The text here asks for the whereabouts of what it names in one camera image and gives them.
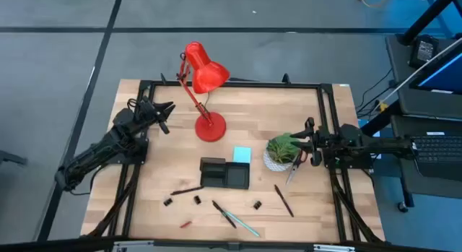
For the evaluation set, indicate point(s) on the black keyboard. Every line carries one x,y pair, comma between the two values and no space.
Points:
436,149

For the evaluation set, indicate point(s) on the teal pen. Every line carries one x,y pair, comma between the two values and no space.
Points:
242,224

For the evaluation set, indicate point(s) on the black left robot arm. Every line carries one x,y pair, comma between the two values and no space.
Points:
108,143

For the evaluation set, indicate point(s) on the black computer monitor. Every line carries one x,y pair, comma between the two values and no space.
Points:
442,75

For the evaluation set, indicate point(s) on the black power adapter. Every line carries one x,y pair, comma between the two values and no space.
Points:
425,50

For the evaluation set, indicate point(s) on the black binder clip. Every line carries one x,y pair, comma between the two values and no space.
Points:
257,204
167,201
197,199

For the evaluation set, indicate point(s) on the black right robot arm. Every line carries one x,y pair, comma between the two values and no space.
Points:
379,145

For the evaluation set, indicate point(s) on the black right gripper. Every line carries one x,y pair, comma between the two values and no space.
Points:
318,142

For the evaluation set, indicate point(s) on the black pen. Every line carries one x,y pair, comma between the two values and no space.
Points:
187,190
283,200
223,214

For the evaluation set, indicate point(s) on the black mesh desk organizer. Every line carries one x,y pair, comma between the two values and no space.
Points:
223,174

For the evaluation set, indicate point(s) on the black aluminium table frame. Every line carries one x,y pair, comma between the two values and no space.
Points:
252,85

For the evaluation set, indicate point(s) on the black monitor cart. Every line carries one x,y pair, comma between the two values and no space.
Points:
400,82

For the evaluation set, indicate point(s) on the teal sticky note pad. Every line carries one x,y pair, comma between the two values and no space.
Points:
242,154

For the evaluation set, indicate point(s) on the black caster wheel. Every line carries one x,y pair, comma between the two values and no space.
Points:
403,207

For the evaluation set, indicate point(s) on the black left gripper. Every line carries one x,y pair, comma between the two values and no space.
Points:
149,115

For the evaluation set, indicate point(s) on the black rig crossbar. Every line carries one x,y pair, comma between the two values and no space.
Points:
231,246

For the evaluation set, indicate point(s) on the green plant in white pot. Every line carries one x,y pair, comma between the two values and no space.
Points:
281,151

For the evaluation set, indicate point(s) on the black furniture leg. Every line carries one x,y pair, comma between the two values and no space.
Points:
11,158

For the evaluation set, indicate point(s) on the black rig post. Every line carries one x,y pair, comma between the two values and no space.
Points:
429,13

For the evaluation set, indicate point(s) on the black keyboard desk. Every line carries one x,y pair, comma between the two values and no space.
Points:
400,123

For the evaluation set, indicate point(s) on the red desk lamp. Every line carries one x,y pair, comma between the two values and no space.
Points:
207,73

